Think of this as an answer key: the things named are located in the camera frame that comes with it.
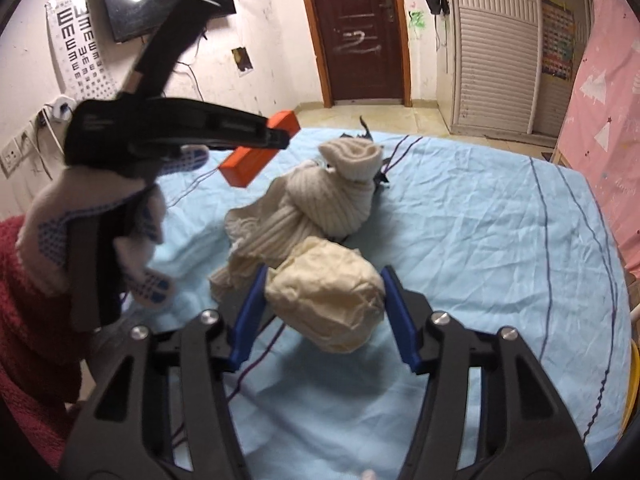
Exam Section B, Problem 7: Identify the orange box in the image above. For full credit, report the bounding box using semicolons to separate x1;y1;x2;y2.
218;110;300;188

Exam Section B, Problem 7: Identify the beige cloth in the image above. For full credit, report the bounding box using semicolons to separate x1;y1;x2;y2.
265;236;385;354

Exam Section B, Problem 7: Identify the cream knitted sweater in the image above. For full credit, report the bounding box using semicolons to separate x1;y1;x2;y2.
208;138;374;301

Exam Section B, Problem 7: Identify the white dotted gloved left hand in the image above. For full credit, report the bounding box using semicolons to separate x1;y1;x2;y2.
15;144;211;309

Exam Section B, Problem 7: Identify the white gloved right hand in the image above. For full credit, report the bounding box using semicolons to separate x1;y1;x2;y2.
360;469;378;480

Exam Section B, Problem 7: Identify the eye chart poster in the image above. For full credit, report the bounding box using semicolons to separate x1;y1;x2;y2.
44;0;116;102

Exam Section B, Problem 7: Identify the light blue bed sheet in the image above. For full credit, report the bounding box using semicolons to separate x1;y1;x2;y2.
119;127;634;480

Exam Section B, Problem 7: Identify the dark brown wooden door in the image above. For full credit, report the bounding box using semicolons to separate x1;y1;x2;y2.
314;0;404;102

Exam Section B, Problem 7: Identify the red fleece sleeve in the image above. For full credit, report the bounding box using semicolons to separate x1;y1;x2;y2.
1;217;84;469

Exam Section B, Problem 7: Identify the yellow plastic bin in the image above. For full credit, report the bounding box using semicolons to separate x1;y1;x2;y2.
620;340;640;436

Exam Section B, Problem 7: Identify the pink tree-print curtain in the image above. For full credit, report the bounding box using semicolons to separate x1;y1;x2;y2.
558;0;640;276

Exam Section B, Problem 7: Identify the white louvered wardrobe door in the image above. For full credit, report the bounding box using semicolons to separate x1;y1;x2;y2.
450;0;542;136

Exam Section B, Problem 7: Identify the white wall power adapter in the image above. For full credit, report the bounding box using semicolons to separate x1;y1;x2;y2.
51;94;77;122

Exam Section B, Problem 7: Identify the colourful wall chart poster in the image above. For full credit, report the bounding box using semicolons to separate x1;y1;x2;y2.
541;0;575;81

